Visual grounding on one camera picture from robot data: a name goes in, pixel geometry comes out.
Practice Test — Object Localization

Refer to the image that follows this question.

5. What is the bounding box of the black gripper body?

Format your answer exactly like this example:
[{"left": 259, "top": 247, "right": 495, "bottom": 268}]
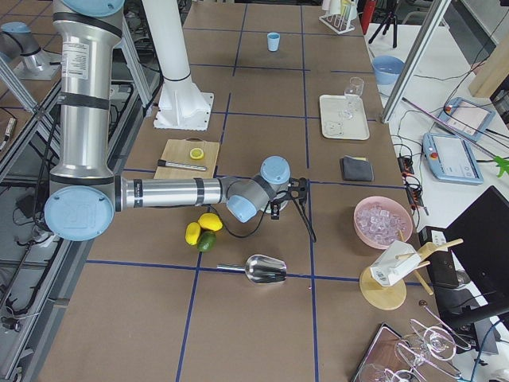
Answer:
[{"left": 274, "top": 177, "right": 309, "bottom": 208}]

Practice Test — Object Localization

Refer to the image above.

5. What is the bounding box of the green avocado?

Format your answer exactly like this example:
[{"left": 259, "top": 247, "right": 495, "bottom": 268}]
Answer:
[{"left": 196, "top": 231, "right": 216, "bottom": 252}]

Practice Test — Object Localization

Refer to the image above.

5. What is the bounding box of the black monitor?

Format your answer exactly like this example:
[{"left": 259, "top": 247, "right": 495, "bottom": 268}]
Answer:
[{"left": 444, "top": 185, "right": 508, "bottom": 329}]

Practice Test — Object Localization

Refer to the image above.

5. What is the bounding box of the upturned wine glass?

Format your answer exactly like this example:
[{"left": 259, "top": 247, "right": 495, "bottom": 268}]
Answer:
[{"left": 394, "top": 310, "right": 472, "bottom": 379}]

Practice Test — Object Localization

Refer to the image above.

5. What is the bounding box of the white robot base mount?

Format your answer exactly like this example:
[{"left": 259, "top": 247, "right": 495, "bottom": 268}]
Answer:
[{"left": 142, "top": 0, "right": 214, "bottom": 131}]

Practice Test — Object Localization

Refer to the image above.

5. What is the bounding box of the grey folded cloth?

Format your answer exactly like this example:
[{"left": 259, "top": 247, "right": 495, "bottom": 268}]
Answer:
[{"left": 340, "top": 156, "right": 374, "bottom": 181}]

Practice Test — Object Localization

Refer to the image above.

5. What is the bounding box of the wooden cup stand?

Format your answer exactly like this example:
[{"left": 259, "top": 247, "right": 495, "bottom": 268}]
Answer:
[{"left": 359, "top": 239, "right": 464, "bottom": 310}]

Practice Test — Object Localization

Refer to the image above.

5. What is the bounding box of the white carton box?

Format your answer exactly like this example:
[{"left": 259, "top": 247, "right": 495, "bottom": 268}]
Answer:
[{"left": 369, "top": 240, "right": 422, "bottom": 287}]

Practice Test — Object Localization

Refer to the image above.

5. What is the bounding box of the wooden cutting board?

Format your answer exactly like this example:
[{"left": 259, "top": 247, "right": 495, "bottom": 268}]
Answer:
[{"left": 153, "top": 138, "right": 220, "bottom": 179}]

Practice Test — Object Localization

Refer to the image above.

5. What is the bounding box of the blue teach pendant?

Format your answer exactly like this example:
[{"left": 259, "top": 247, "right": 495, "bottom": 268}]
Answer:
[
  {"left": 438, "top": 97, "right": 495, "bottom": 141},
  {"left": 422, "top": 133, "right": 484, "bottom": 185}
]

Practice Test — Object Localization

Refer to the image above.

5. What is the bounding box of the black tripod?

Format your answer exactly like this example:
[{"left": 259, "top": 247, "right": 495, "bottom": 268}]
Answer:
[{"left": 368, "top": 0, "right": 398, "bottom": 49}]

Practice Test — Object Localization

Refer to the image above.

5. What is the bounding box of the clear wine glass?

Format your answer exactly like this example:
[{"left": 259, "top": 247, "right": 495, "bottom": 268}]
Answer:
[{"left": 339, "top": 76, "right": 364, "bottom": 120}]

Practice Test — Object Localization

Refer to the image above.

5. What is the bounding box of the blue bowl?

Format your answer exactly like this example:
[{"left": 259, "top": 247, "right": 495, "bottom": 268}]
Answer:
[{"left": 371, "top": 55, "right": 405, "bottom": 85}]

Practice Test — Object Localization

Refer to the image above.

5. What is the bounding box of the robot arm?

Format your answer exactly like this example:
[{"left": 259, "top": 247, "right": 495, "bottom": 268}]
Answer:
[
  {"left": 1, "top": 21, "right": 60, "bottom": 80},
  {"left": 44, "top": 1, "right": 309, "bottom": 241}
]

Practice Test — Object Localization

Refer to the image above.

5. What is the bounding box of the cream bear tray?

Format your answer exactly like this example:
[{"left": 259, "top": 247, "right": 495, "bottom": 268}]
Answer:
[{"left": 319, "top": 95, "right": 370, "bottom": 141}]

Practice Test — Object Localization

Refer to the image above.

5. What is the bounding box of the light blue cup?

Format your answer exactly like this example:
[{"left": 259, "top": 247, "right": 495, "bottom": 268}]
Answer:
[{"left": 266, "top": 32, "right": 281, "bottom": 52}]

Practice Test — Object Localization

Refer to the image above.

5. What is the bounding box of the white cup rack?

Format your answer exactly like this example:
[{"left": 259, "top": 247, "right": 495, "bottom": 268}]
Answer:
[{"left": 319, "top": 0, "right": 357, "bottom": 35}]

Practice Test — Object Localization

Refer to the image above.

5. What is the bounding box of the aluminium frame post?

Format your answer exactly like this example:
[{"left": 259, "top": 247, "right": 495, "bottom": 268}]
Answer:
[{"left": 380, "top": 0, "right": 451, "bottom": 123}]

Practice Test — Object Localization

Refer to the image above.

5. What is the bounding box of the yellow lemon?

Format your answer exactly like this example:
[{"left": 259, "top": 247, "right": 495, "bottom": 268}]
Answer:
[
  {"left": 197, "top": 212, "right": 223, "bottom": 232},
  {"left": 185, "top": 222, "right": 201, "bottom": 246}
]

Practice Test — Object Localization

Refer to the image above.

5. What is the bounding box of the lemon slice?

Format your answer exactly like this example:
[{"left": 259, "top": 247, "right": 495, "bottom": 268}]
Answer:
[{"left": 189, "top": 147, "right": 205, "bottom": 161}]

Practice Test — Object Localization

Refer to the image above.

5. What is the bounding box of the steel knife handle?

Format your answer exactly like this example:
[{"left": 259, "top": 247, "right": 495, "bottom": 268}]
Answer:
[{"left": 157, "top": 159, "right": 208, "bottom": 172}]

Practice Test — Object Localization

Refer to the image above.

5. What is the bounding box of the steel ice scoop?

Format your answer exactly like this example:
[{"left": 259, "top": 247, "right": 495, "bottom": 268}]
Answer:
[{"left": 216, "top": 254, "right": 287, "bottom": 284}]

